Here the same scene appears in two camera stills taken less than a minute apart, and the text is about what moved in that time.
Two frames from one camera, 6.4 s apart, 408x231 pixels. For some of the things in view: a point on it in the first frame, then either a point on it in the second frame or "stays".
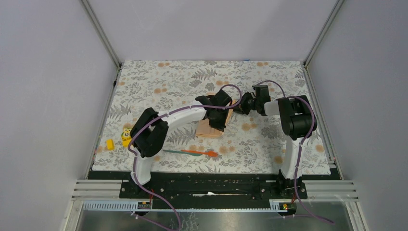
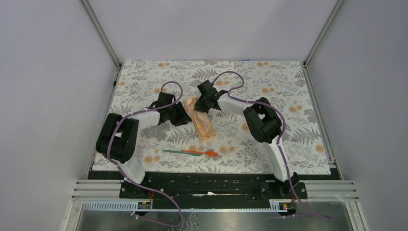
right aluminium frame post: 337,7 stays
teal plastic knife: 184,153 stays
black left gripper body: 219,121 to 176,114
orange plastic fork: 210,153 stays
